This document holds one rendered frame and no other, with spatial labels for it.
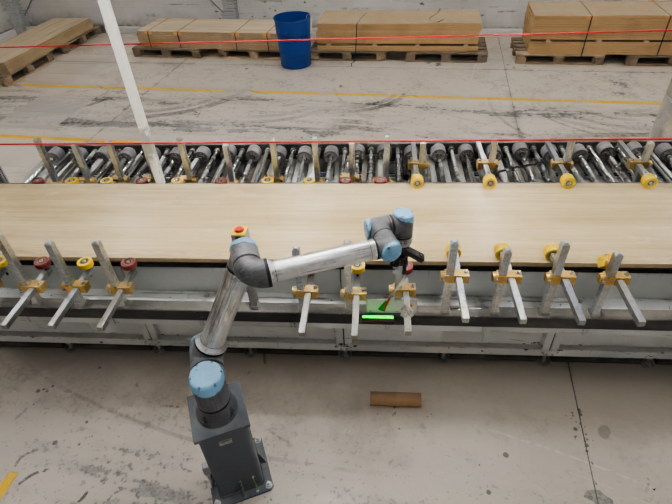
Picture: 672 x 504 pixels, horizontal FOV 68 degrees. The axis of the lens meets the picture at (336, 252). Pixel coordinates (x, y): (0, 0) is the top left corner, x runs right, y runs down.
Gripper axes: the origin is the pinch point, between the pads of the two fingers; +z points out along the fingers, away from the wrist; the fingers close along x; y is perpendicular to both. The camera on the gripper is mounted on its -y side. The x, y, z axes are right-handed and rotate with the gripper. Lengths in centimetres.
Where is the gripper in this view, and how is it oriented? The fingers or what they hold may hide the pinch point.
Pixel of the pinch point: (403, 275)
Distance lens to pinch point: 237.3
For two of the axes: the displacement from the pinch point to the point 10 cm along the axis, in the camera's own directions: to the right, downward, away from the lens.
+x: -0.7, 6.4, -7.7
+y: -10.0, -0.2, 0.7
